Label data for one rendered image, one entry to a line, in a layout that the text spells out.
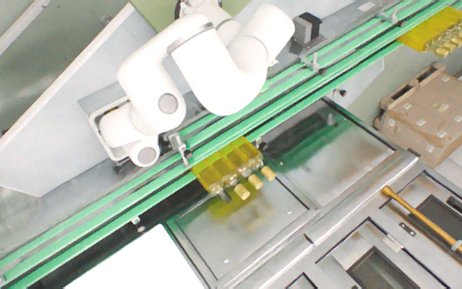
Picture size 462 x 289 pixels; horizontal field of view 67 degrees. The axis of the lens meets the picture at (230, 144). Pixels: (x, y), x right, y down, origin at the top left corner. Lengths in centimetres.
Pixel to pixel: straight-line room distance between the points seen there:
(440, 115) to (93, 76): 454
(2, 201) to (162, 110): 121
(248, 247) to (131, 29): 79
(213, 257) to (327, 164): 59
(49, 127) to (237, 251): 72
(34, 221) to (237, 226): 67
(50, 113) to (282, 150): 89
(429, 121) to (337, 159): 357
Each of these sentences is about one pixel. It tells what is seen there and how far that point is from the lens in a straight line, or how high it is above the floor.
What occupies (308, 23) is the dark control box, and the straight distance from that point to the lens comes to 148.
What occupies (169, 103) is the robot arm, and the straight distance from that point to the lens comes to 61.
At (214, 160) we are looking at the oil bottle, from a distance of 125.
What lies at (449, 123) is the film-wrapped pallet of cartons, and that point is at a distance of 507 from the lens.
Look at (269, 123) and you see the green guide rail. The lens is 142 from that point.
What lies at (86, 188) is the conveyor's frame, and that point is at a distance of 128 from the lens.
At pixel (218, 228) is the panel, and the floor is 114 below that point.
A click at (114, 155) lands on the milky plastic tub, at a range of 122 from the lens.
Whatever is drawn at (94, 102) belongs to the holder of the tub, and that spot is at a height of 79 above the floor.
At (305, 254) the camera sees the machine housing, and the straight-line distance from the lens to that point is 126.
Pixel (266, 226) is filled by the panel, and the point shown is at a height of 124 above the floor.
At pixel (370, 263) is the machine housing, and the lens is 131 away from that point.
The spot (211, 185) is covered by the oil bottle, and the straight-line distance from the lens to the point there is 118.
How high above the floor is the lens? 168
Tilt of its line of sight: 33 degrees down
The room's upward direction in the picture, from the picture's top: 135 degrees clockwise
